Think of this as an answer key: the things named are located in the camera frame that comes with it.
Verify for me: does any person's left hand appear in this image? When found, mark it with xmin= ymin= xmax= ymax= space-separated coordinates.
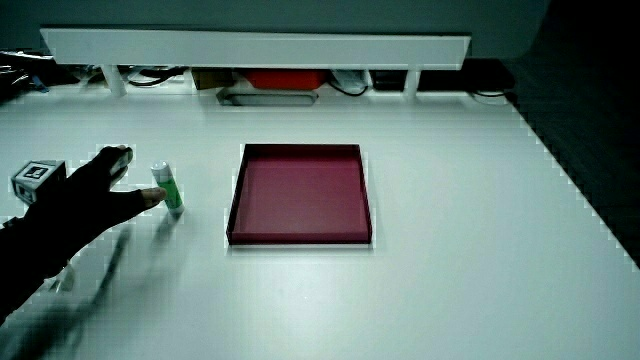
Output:
xmin=10 ymin=144 xmax=168 ymax=262

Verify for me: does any green white glue stick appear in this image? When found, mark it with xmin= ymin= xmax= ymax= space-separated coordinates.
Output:
xmin=150 ymin=159 xmax=186 ymax=219

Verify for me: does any person's left forearm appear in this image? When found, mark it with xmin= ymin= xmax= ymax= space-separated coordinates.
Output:
xmin=0 ymin=213 xmax=76 ymax=326

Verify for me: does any dark cluttered equipment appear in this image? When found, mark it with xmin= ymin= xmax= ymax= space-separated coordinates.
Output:
xmin=0 ymin=48 xmax=69 ymax=104

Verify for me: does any brown cardboard box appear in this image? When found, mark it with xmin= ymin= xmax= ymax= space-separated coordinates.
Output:
xmin=191 ymin=68 xmax=235 ymax=92

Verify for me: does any grey oval tray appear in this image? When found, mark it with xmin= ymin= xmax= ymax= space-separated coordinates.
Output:
xmin=216 ymin=87 xmax=320 ymax=108

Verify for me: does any maroon shallow tray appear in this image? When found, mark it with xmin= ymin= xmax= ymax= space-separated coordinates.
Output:
xmin=225 ymin=143 xmax=374 ymax=247

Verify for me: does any white desk shelf riser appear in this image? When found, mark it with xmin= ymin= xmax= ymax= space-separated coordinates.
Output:
xmin=39 ymin=26 xmax=472 ymax=99

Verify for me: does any red box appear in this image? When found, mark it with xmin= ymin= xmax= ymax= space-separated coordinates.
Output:
xmin=244 ymin=68 xmax=329 ymax=92

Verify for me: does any white plastic bag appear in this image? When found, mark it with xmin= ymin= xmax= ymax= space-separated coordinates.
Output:
xmin=329 ymin=69 xmax=370 ymax=96

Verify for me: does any black device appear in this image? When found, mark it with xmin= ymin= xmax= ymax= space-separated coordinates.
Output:
xmin=372 ymin=58 xmax=517 ymax=94

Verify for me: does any black cable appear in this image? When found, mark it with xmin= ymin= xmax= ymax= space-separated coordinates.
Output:
xmin=122 ymin=67 xmax=187 ymax=88

